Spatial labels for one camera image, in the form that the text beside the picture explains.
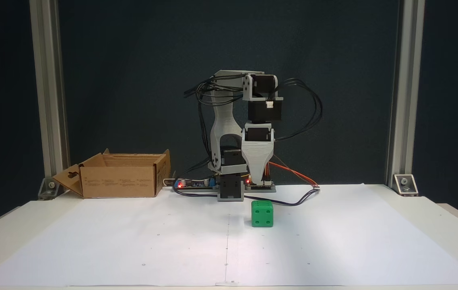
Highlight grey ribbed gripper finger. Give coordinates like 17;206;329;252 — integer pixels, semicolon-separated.
241;143;274;184

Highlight green dice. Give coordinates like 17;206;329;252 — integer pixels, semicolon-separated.
251;201;274;228

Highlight motor driver circuit board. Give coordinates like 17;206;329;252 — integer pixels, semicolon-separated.
245;180;276;193

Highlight circuit board with blue part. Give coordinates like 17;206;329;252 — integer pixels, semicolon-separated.
172;176;219;191

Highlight brown cardboard box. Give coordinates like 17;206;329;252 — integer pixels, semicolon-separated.
52;149;171;199

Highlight large white paper sheet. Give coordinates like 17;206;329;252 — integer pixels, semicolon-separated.
0;183;458;288

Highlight orange red wires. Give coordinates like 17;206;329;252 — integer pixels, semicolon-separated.
268;160;319;188

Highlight black cable with white connector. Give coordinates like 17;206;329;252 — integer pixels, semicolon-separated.
173;184;321;207

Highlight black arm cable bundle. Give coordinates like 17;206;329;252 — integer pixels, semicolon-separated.
184;75;246;174
272;78;323;142

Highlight metal corner bracket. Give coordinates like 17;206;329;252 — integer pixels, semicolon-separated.
37;177;59;201
392;174;419;197

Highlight aluminium frame post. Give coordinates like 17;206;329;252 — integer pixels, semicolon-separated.
386;0;426;190
29;0;71;191

